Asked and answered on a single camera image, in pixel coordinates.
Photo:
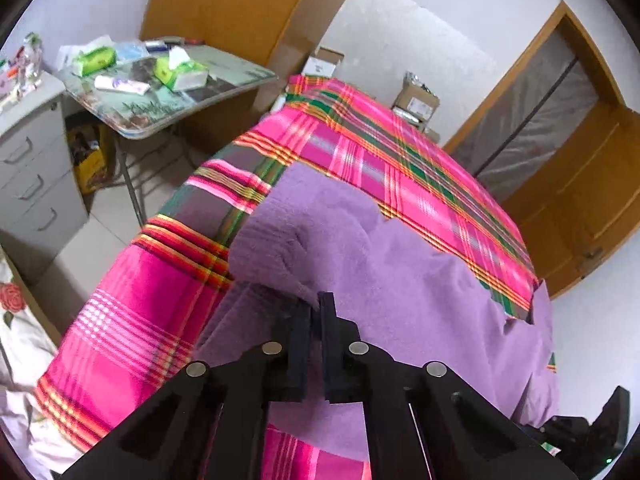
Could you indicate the green tissue pack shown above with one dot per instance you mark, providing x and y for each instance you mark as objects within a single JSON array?
[{"x": 95, "y": 60}]

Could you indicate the wooden door frame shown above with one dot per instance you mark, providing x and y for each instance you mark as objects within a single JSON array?
[{"x": 505, "y": 85}]

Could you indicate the wooden door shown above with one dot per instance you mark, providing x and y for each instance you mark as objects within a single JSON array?
[{"x": 590, "y": 185}]

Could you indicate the wooden wardrobe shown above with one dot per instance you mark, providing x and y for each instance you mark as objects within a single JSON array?
[{"x": 235, "y": 10}]

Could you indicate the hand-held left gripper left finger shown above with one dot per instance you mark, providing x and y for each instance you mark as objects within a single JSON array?
[{"x": 300, "y": 360}]

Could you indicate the pink plaid blanket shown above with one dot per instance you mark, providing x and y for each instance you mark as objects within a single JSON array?
[{"x": 140, "y": 300}]

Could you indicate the blue pack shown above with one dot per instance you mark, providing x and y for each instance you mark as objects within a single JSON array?
[{"x": 132, "y": 51}]

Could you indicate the colourful bottle pack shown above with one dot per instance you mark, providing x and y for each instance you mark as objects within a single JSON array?
[{"x": 25, "y": 65}]

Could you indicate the white cardboard box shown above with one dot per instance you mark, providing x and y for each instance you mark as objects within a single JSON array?
[{"x": 320, "y": 66}]

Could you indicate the yellow bag under table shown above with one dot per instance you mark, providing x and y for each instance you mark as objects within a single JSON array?
[{"x": 92, "y": 160}]

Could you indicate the grey drawer cabinet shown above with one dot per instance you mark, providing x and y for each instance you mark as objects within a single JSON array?
[{"x": 35, "y": 185}]

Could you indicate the folding table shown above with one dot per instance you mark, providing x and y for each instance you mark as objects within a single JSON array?
[{"x": 225, "y": 75}]

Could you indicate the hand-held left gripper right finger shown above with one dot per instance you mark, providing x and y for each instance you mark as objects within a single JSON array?
[{"x": 331, "y": 360}]

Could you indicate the purple fleece pants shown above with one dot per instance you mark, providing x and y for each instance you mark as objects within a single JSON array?
[{"x": 400, "y": 285}]

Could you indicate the brown labelled cardboard box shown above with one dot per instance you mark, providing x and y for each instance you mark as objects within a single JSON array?
[{"x": 417, "y": 105}]

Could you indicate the clear plastic sheet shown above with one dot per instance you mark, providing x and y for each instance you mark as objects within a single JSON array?
[{"x": 540, "y": 125}]

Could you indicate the green tissue box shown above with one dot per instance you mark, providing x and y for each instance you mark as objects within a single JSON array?
[{"x": 180, "y": 72}]

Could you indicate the white floral bedding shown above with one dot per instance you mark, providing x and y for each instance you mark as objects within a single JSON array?
[{"x": 25, "y": 335}]

